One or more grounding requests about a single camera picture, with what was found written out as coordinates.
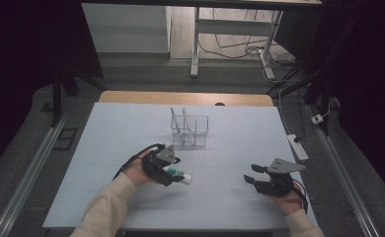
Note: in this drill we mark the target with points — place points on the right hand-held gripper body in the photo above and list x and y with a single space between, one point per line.
276 184

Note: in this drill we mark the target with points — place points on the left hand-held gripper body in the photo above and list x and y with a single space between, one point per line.
154 168

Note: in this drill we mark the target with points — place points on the green and white glue stick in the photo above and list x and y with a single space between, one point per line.
180 174

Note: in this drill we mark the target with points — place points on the clear acrylic organizer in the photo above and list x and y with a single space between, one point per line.
198 131

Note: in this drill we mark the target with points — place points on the white pen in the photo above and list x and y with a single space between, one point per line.
188 125

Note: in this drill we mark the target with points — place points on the silver pen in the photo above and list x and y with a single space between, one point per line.
175 120

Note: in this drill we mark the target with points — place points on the person's left hand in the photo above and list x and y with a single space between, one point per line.
136 173

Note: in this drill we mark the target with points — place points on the person's right hand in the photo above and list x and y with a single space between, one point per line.
289 202

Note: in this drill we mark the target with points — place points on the white power strip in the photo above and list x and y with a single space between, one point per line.
298 148

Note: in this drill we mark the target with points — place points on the white table cover board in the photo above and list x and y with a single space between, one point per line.
213 207

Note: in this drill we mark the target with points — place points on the black stand legs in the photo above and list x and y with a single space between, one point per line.
315 89

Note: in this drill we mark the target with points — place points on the black tripod stand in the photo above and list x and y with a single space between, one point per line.
57 98

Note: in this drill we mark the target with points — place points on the black curtain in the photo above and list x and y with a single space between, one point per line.
22 65
368 82

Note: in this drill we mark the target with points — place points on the aluminium rail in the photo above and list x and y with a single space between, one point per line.
26 181
345 184

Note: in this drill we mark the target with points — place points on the black rectangular floor frame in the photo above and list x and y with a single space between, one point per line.
59 140

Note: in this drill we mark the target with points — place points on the white desk frame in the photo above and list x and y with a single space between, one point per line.
233 27

